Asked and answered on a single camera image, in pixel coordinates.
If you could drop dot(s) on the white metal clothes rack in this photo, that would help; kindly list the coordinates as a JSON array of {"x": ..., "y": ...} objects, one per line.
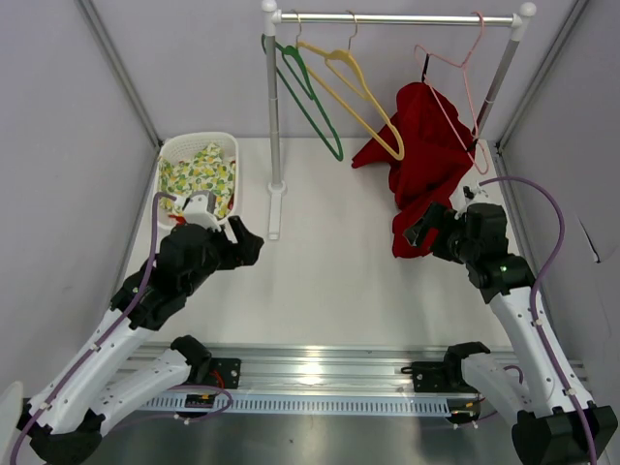
[{"x": 273, "y": 16}]

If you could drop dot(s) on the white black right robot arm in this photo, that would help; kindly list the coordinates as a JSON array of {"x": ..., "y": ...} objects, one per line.
[{"x": 553, "y": 417}]

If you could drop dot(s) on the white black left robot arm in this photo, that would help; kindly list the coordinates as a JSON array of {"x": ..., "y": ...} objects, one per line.
[{"x": 68, "y": 420}]

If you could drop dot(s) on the lemon print skirt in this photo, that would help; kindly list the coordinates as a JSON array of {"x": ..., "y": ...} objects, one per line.
[{"x": 203, "y": 174}]

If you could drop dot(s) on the white plastic basket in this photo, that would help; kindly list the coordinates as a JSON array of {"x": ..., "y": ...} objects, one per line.
[{"x": 194, "y": 169}]

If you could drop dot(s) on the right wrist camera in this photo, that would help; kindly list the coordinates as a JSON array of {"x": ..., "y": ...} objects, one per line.
[{"x": 466, "y": 194}]

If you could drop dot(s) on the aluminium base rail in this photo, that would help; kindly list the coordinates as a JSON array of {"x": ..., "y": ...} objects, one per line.
[{"x": 325, "y": 370}]

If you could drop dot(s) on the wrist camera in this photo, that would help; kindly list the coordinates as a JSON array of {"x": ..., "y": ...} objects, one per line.
[
  {"x": 198, "y": 208},
  {"x": 466, "y": 194}
]

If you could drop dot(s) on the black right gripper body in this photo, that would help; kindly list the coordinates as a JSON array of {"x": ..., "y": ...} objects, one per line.
[{"x": 451, "y": 227}]

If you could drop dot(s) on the white slotted cable duct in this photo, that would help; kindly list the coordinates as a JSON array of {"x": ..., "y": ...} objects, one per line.
[{"x": 424, "y": 407}]

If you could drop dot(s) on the yellow hanger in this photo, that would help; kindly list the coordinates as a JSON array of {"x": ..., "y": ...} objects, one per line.
[{"x": 358, "y": 87}]

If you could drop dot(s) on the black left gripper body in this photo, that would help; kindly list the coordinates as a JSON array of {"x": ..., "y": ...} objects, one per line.
[{"x": 229, "y": 256}]

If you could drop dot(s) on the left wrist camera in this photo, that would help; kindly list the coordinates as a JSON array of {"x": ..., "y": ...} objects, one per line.
[{"x": 198, "y": 208}]

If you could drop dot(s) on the red garment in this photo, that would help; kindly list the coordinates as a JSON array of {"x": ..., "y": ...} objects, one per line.
[{"x": 437, "y": 155}]

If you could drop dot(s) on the green hanger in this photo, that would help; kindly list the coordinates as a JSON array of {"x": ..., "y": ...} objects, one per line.
[{"x": 291, "y": 57}]

